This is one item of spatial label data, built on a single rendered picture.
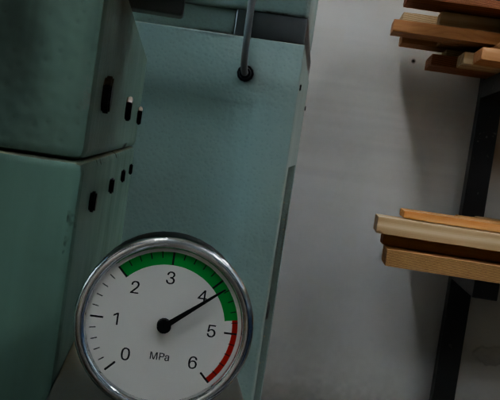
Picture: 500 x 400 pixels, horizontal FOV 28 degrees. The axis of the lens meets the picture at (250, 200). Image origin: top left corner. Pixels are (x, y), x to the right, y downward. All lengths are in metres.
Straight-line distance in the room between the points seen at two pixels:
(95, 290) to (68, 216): 0.07
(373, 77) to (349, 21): 0.17
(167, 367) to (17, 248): 0.09
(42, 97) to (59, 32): 0.03
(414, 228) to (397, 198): 0.49
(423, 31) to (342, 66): 0.43
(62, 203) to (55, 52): 0.06
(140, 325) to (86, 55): 0.12
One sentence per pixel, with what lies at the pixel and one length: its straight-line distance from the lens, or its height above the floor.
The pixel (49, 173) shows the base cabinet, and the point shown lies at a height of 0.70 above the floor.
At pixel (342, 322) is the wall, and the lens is 2.85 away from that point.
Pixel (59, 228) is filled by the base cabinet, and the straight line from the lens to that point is 0.41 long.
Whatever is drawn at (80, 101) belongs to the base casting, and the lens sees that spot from 0.41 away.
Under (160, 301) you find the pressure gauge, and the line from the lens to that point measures 0.35.
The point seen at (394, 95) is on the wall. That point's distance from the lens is 2.82.
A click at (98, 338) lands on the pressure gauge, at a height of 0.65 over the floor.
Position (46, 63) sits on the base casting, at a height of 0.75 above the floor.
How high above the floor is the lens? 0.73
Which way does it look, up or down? 3 degrees down
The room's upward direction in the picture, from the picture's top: 8 degrees clockwise
